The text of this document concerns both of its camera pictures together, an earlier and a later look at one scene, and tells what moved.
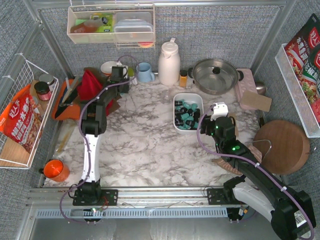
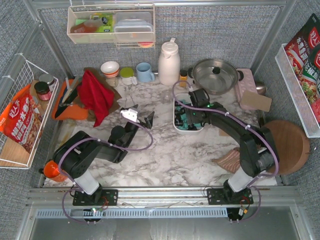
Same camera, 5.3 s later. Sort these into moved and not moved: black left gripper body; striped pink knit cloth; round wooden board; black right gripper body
Moved: black right gripper body; black left gripper body
Not moved: striped pink knit cloth; round wooden board
